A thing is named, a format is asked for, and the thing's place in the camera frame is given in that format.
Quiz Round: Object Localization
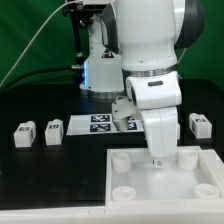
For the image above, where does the white tag marker sheet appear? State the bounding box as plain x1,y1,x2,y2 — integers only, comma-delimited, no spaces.
66,113,146,136

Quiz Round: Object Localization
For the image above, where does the white square table top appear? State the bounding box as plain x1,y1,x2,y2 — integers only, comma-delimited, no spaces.
106,146,224,205

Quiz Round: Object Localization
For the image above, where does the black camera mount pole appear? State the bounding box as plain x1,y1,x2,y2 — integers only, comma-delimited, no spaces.
62,0,93,64

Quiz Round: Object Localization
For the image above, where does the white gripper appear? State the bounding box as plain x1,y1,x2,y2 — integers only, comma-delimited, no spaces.
112,96,178,168

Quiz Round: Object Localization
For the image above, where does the grey camera on mount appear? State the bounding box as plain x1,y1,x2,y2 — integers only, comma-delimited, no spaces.
83,0,110,13

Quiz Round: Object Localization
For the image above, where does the white cable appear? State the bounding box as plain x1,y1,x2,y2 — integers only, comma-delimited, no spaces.
0,0,83,88

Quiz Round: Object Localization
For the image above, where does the black cable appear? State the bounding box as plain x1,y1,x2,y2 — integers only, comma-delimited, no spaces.
0,65,84,95

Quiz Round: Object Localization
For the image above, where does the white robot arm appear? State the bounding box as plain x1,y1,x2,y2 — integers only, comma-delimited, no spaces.
81,0,205,168

